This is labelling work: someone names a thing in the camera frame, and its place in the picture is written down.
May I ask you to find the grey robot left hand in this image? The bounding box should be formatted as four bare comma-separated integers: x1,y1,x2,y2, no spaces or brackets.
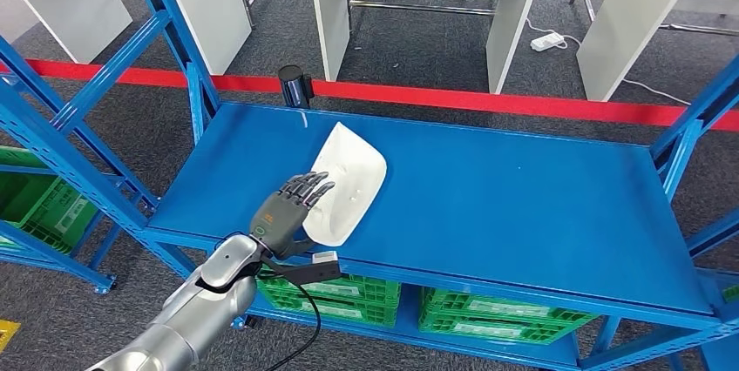
249,171,336,261

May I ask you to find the white curved plastic part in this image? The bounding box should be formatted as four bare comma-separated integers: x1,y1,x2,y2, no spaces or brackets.
302,121,388,248

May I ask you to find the blue metal shelf rack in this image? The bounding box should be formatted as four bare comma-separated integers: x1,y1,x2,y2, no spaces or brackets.
695,267,739,371
0,145,160,295
0,0,739,371

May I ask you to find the black belt stanchion head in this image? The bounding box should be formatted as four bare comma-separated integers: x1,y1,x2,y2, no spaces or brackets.
276,65,315,109

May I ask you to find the red barrier belt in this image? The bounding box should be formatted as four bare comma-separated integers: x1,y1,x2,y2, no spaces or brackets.
0,58,739,132

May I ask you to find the white power strip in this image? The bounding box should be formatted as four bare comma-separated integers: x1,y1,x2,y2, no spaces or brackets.
530,32,566,53

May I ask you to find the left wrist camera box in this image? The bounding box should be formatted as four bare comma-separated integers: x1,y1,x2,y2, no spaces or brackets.
268,250,342,287

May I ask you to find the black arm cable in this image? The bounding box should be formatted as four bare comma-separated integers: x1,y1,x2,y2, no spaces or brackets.
262,275,322,371

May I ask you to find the white power cable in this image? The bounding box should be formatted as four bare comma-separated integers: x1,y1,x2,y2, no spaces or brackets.
523,17,692,106

